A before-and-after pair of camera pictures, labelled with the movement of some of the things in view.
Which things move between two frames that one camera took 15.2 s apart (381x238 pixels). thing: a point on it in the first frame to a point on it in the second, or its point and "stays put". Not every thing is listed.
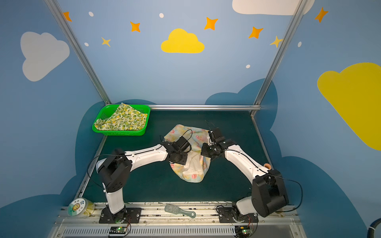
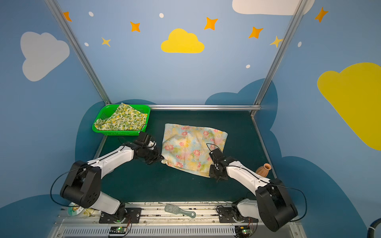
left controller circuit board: x=118 y=230 stays put
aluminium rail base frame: x=158 y=222 stays put
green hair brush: x=175 y=209 stays put
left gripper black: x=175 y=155 to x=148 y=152
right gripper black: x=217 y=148 to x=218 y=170
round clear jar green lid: x=81 y=208 stays put
